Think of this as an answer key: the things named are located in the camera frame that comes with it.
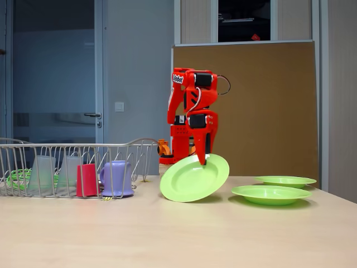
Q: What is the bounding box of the green plastic plate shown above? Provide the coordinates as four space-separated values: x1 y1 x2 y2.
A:
230 185 312 207
253 175 317 189
159 152 230 203

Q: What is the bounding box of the purple plastic mug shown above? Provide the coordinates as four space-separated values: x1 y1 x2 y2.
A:
99 160 135 198

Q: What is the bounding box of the red plastic cup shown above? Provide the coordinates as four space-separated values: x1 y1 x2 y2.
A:
76 163 100 198

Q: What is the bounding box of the grey translucent plastic cup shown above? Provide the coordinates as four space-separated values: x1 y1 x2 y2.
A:
55 155 84 195
26 155 56 196

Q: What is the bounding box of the green whisk with metal handle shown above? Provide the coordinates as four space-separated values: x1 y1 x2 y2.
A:
7 168 61 188

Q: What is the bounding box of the orange table clamp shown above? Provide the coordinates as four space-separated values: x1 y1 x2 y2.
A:
157 138 171 156

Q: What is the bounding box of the brown partition board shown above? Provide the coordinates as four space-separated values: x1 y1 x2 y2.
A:
170 40 320 189

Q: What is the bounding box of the grey cabinet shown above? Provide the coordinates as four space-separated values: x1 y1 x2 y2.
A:
174 0 321 45

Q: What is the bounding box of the grey glass door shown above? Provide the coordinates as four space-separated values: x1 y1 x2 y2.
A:
6 0 108 146

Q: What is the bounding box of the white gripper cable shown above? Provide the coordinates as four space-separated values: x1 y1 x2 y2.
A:
216 74 231 96

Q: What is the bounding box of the metal wire dish rack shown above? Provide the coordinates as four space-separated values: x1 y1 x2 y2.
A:
0 137 160 199

